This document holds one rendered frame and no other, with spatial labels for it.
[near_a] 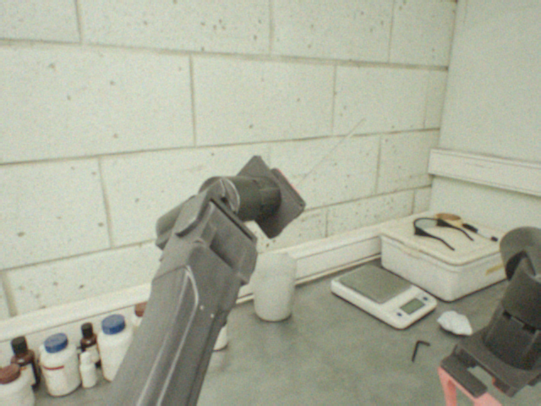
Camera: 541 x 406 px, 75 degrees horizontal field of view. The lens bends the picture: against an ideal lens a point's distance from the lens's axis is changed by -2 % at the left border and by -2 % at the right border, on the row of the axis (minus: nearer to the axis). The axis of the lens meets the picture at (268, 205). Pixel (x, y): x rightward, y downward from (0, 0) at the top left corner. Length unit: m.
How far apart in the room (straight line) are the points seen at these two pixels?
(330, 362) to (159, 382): 0.67
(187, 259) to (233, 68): 0.72
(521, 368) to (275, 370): 0.52
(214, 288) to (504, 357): 0.32
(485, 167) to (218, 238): 1.21
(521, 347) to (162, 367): 0.35
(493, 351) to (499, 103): 1.10
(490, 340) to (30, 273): 0.86
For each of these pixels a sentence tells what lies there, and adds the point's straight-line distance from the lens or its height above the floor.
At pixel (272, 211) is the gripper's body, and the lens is 0.46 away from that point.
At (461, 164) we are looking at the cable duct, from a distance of 1.48.
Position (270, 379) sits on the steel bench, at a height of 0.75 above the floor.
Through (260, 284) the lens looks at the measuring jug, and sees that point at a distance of 0.95.
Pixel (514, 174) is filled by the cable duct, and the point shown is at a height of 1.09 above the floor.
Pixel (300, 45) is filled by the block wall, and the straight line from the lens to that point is 1.08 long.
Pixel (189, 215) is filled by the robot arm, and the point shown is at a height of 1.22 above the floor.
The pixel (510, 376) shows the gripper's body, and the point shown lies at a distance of 0.47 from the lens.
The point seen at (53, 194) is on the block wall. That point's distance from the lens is 0.89.
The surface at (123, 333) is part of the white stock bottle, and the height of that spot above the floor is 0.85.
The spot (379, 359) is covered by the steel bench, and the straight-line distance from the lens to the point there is 0.93.
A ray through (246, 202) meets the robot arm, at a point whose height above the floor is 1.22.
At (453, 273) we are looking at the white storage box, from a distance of 1.15.
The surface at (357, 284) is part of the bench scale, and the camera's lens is 1.11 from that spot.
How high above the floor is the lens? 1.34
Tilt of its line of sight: 18 degrees down
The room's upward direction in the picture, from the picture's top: straight up
